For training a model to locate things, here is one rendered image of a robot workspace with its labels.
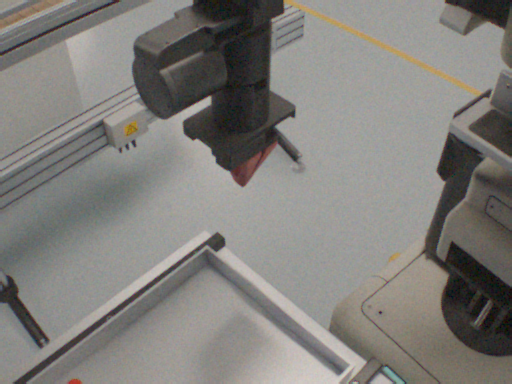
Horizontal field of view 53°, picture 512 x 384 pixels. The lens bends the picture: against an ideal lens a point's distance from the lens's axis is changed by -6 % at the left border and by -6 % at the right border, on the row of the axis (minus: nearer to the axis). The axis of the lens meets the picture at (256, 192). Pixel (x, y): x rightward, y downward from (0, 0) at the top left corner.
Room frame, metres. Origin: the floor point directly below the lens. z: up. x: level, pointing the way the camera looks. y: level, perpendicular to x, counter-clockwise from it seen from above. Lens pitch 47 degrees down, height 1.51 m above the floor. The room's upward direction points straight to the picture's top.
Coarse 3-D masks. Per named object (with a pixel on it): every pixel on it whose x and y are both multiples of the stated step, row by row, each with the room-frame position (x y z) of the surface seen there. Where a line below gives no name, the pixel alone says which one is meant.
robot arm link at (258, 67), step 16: (224, 32) 0.40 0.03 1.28; (240, 32) 0.40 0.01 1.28; (256, 32) 0.41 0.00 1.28; (224, 48) 0.39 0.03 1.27; (240, 48) 0.40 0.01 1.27; (256, 48) 0.40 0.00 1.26; (240, 64) 0.40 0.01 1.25; (256, 64) 0.40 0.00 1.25; (240, 80) 0.40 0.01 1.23; (256, 80) 0.40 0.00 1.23
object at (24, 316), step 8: (8, 280) 0.91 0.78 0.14; (8, 288) 0.88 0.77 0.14; (16, 288) 0.90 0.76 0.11; (0, 296) 0.85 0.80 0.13; (8, 296) 0.85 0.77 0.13; (16, 296) 0.86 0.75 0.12; (8, 304) 0.83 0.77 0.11; (16, 304) 0.83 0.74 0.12; (16, 312) 0.81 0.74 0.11; (24, 312) 0.81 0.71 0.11; (24, 320) 0.79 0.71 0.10; (32, 320) 0.79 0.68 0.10; (32, 328) 0.77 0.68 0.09; (40, 328) 0.77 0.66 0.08; (32, 336) 0.75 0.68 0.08; (40, 336) 0.75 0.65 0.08; (40, 344) 0.73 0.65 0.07
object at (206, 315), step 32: (160, 288) 0.40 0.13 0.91; (192, 288) 0.41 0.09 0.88; (224, 288) 0.41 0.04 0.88; (256, 288) 0.39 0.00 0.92; (128, 320) 0.35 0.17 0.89; (160, 320) 0.36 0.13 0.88; (192, 320) 0.36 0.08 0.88; (224, 320) 0.36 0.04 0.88; (256, 320) 0.36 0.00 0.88; (288, 320) 0.35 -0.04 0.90; (96, 352) 0.31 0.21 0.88; (128, 352) 0.31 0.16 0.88; (160, 352) 0.31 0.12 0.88; (192, 352) 0.31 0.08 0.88; (224, 352) 0.31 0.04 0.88; (256, 352) 0.31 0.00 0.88; (288, 352) 0.31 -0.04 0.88; (320, 352) 0.31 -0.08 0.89
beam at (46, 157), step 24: (288, 24) 1.76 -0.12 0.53; (120, 96) 1.30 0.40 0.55; (72, 120) 1.19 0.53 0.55; (96, 120) 1.19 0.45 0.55; (24, 144) 1.09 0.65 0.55; (48, 144) 1.09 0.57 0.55; (72, 144) 1.12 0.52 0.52; (96, 144) 1.17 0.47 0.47; (0, 168) 0.99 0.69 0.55; (24, 168) 1.02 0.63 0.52; (48, 168) 1.06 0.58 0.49; (72, 168) 1.10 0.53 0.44; (0, 192) 0.95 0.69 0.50; (24, 192) 0.99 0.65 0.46
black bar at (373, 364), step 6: (372, 360) 0.29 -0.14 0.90; (378, 360) 0.29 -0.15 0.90; (366, 366) 0.28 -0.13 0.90; (372, 366) 0.28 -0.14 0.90; (378, 366) 0.28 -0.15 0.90; (360, 372) 0.28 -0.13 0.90; (366, 372) 0.28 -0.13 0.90; (372, 372) 0.28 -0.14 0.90; (378, 372) 0.28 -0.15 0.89; (354, 378) 0.27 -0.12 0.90; (360, 378) 0.27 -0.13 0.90; (366, 378) 0.27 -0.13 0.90; (372, 378) 0.27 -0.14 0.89
